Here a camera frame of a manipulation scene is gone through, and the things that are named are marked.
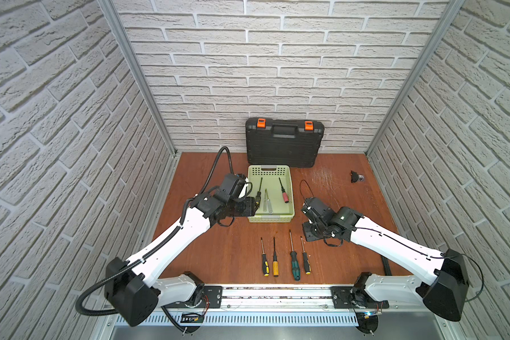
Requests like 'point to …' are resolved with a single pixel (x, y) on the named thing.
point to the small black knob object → (355, 177)
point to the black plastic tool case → (295, 143)
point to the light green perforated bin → (272, 188)
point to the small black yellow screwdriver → (306, 262)
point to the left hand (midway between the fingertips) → (258, 204)
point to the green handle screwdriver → (295, 267)
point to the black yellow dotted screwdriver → (258, 197)
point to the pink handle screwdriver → (284, 193)
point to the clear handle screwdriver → (268, 202)
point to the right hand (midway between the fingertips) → (310, 231)
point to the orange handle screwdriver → (275, 267)
